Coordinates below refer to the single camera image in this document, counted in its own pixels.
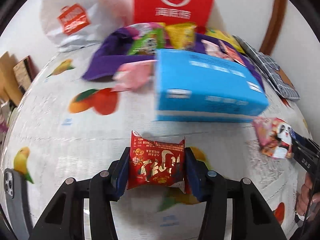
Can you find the pink yellow snack bag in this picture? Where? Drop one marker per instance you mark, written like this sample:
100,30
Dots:
138,30

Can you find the purple cloth tray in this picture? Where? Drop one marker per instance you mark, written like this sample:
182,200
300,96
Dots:
113,53

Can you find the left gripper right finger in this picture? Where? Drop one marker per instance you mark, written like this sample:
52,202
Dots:
252,218

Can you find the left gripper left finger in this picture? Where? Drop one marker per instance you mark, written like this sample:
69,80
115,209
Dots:
63,217

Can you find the red candy snack packet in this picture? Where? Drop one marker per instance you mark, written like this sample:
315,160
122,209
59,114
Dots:
156,163

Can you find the small pink red snack packet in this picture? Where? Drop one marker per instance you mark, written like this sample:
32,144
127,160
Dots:
133,75

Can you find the patterned book red cover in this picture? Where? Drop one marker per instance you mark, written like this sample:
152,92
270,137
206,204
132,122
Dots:
25,73

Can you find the smartphone grey case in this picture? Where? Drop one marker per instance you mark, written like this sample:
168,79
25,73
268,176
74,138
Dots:
16,195

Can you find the yellow potato chips bag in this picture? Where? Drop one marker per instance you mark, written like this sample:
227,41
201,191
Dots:
225,37

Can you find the wooden chair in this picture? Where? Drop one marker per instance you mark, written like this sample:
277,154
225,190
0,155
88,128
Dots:
8,79

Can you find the pink white striped snack packet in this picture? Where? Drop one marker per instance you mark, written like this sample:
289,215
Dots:
233,54

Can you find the red Haidilao paper bag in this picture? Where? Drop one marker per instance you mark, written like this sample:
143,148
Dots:
172,11

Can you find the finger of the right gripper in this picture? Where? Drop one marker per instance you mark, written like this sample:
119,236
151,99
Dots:
306,153

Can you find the fruit print tablecloth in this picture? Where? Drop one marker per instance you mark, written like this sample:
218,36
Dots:
79,145

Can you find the white Miniso plastic bag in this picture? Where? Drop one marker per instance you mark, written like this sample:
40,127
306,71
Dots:
74,24

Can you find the pink wowo snack packet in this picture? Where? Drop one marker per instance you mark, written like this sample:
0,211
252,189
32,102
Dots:
212,49

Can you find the person right hand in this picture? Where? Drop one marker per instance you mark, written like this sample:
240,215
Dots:
304,197

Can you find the pink panda snack bag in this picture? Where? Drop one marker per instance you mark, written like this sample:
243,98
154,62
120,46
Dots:
274,137

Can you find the brown wooden door frame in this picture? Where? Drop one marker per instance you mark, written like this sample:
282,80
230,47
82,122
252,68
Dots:
274,26

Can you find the green triangular snack bag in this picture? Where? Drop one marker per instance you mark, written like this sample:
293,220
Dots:
149,43

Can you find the blue tissue pack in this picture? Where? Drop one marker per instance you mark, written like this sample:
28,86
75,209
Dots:
191,86

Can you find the yellow triangular snack bag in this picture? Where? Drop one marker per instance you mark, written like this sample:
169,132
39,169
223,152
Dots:
182,35

